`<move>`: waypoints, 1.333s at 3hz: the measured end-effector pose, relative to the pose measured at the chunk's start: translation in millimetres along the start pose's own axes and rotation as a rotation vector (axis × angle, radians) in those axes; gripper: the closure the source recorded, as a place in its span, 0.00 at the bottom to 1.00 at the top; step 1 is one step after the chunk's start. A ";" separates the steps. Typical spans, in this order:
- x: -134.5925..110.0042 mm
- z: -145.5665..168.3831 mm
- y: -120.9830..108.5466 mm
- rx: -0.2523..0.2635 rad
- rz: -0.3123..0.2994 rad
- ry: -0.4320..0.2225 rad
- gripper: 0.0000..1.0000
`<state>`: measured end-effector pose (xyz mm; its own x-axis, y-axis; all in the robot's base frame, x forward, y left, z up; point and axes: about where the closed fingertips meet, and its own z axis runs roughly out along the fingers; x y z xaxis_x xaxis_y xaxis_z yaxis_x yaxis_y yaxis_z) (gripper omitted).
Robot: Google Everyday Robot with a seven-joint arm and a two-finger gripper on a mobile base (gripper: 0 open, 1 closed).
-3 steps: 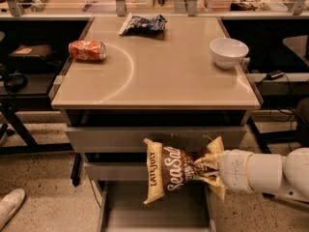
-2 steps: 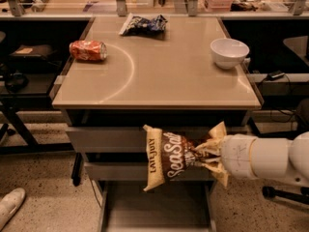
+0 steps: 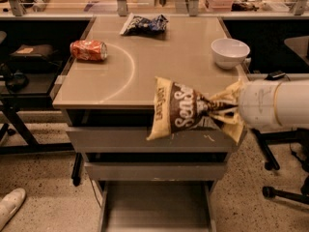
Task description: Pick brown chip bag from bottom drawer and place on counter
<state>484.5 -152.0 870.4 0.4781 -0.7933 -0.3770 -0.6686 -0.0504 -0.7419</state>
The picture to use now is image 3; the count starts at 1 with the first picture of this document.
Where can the blue chip bag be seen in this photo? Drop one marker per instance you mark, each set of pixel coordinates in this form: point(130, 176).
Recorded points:
point(139, 25)

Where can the black headphones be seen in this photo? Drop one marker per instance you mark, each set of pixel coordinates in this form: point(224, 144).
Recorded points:
point(16, 82)

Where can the black bag on shelf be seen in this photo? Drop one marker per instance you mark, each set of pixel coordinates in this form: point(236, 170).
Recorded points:
point(33, 58)

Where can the grey drawer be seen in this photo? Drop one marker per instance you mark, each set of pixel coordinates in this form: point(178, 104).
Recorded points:
point(133, 140)
point(155, 171)

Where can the open bottom drawer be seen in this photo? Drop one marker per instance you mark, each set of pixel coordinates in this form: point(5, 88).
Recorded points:
point(156, 207)

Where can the middle grey drawer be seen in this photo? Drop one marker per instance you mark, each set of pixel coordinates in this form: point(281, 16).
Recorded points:
point(155, 171)

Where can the black table frame left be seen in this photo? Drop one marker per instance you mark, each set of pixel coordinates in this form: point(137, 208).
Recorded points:
point(32, 146)

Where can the white shoe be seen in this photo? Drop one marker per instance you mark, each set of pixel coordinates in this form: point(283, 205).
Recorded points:
point(10, 204)

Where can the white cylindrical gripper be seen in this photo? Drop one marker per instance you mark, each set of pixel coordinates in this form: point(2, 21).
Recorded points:
point(258, 104)

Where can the grey drawer cabinet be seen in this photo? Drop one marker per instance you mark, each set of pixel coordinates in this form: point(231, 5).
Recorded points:
point(119, 92)

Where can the black power adapter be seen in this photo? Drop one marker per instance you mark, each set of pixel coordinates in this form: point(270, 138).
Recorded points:
point(275, 75)

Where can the top grey drawer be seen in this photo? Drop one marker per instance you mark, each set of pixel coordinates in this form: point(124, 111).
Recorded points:
point(133, 140)

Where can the crushed orange soda can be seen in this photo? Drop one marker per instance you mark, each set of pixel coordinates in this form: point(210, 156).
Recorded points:
point(91, 50)

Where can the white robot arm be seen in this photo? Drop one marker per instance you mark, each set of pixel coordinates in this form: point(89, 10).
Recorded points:
point(291, 105)

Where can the brown sea salt chip bag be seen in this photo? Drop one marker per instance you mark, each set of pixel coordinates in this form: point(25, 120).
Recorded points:
point(178, 107)

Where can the white bowl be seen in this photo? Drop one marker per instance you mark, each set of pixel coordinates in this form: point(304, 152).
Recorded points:
point(228, 53)

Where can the black office chair base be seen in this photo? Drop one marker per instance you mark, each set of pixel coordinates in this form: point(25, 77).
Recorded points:
point(300, 136)

